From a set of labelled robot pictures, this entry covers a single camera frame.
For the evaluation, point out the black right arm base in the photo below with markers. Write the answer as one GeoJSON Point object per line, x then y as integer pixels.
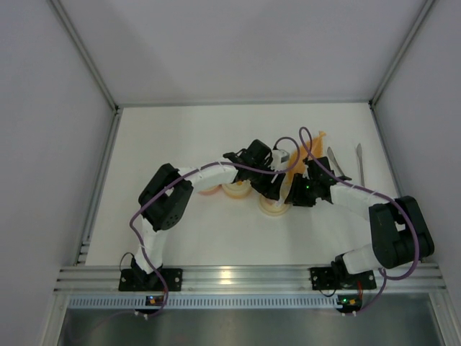
{"type": "Point", "coordinates": [329, 278]}

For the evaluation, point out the cream lid with orange handle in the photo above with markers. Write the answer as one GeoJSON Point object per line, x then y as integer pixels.
{"type": "Point", "coordinates": [237, 188]}

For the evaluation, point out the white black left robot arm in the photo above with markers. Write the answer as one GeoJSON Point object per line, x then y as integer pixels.
{"type": "Point", "coordinates": [164, 199]}

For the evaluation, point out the aluminium frame post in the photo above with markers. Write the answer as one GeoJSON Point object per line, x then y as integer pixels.
{"type": "Point", "coordinates": [411, 34]}
{"type": "Point", "coordinates": [70, 29]}

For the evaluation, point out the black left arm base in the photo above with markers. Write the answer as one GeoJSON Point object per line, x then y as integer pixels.
{"type": "Point", "coordinates": [132, 280]}

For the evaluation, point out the slotted grey cable duct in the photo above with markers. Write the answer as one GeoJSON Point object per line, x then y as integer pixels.
{"type": "Point", "coordinates": [151, 302]}

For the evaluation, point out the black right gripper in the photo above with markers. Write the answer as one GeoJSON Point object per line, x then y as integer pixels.
{"type": "Point", "coordinates": [297, 191]}

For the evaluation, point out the cream lid with pink handle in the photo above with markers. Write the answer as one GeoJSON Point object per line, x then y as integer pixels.
{"type": "Point", "coordinates": [272, 208]}

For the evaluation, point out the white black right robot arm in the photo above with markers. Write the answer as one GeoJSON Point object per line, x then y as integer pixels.
{"type": "Point", "coordinates": [400, 237]}

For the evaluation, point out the stainless steel tongs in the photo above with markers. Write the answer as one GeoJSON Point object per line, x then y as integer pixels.
{"type": "Point", "coordinates": [352, 164]}

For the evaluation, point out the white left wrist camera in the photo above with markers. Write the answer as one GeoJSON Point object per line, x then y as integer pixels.
{"type": "Point", "coordinates": [280, 160]}

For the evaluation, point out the aluminium mounting rail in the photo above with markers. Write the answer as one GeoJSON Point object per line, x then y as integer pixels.
{"type": "Point", "coordinates": [216, 279]}

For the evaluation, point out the left aluminium frame post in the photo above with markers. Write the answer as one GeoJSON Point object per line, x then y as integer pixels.
{"type": "Point", "coordinates": [70, 29]}

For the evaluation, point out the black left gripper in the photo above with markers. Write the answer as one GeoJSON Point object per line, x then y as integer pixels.
{"type": "Point", "coordinates": [269, 185]}

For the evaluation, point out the fish-shaped woven bamboo tray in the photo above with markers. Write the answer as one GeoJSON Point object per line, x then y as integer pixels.
{"type": "Point", "coordinates": [316, 148]}

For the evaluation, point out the orange-based bowl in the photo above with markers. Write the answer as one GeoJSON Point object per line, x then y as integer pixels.
{"type": "Point", "coordinates": [238, 197]}

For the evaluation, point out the pink-based bowl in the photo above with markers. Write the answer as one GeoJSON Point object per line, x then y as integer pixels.
{"type": "Point", "coordinates": [210, 191]}

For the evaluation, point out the right aluminium frame post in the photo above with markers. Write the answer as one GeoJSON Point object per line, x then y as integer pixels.
{"type": "Point", "coordinates": [411, 34]}

